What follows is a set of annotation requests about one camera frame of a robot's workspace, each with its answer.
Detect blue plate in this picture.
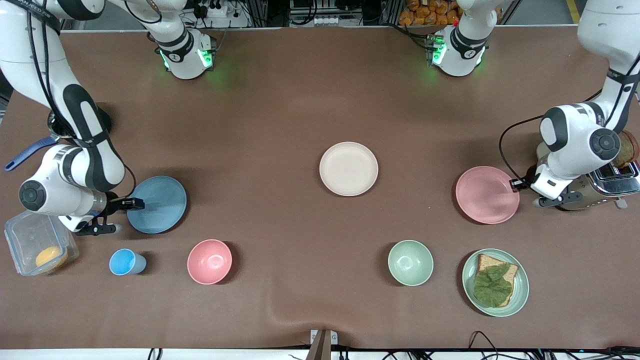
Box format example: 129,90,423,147
126,175,188,235

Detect pink plate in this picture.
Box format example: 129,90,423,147
455,166,521,225

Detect blue cup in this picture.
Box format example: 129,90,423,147
108,248,148,277

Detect beige chrome toaster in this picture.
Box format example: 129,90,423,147
536,131,640,211

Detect toast slice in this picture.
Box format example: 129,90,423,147
475,253,520,308

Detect orange food piece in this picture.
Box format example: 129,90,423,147
35,246,68,271

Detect black cylindrical pot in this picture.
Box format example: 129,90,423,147
47,104,112,142

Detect clear plastic container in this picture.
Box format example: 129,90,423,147
4,209,80,277

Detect pink bowl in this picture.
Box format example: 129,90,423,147
187,239,234,286

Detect blue spatula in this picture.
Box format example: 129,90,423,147
4,137,59,172

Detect brown bread slice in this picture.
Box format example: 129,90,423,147
612,130,640,169

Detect green lettuce leaf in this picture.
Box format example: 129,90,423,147
472,264,514,308

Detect green plate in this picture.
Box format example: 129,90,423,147
461,248,530,318

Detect green bowl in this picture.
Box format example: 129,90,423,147
387,240,435,287

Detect beige plate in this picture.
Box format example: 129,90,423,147
319,141,379,197

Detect orange packaged snacks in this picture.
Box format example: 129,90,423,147
398,0,462,27

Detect brown table cover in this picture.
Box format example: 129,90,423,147
0,25,640,351

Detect white power strip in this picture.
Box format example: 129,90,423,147
192,2,229,19

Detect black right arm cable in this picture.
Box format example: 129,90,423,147
25,0,138,203

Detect black looped cable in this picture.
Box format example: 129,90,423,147
468,330,502,354

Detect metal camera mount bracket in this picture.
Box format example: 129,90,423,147
310,329,339,360

